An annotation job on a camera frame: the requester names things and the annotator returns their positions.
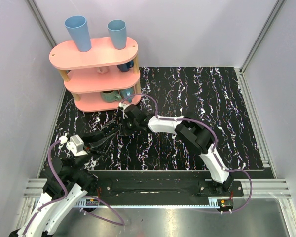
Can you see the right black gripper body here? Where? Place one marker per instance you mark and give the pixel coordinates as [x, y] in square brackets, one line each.
[129, 127]

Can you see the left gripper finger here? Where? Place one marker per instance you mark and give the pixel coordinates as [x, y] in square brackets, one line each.
[98, 138]
[100, 147]

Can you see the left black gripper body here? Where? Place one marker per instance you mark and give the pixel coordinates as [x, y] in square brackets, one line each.
[86, 140]

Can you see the black earbud charging case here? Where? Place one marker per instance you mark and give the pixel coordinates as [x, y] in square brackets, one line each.
[111, 127]

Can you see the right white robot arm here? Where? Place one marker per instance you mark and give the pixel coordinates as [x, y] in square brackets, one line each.
[196, 136]

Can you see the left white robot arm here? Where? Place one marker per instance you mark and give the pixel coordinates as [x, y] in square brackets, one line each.
[67, 182]

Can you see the teal ceramic mug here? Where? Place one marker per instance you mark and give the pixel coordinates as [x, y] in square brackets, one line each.
[126, 93]

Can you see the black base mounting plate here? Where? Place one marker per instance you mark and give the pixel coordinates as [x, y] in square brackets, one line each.
[157, 188]

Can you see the green ceramic mug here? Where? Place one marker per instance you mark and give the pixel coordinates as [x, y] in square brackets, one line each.
[111, 96]

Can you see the pink three-tier shelf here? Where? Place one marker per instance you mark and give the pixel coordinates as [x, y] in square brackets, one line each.
[78, 70]

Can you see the dark blue mug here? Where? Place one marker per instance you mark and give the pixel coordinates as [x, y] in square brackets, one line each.
[126, 66]

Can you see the pink mug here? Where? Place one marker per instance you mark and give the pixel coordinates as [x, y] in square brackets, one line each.
[102, 70]

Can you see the black marbled table mat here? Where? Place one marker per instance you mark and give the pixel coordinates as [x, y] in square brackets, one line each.
[214, 95]

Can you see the right light blue cup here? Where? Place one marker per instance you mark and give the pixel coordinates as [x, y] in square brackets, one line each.
[118, 33]

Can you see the light blue cup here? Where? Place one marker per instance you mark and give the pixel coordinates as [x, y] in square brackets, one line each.
[78, 30]
[118, 33]

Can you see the left light blue cup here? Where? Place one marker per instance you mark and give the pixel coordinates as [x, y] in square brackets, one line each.
[78, 30]

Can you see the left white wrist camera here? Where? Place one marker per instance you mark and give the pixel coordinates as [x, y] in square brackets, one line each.
[74, 144]

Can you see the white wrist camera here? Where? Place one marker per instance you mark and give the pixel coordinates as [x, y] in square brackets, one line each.
[122, 107]
[74, 144]

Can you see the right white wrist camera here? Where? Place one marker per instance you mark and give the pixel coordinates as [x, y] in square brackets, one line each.
[122, 107]

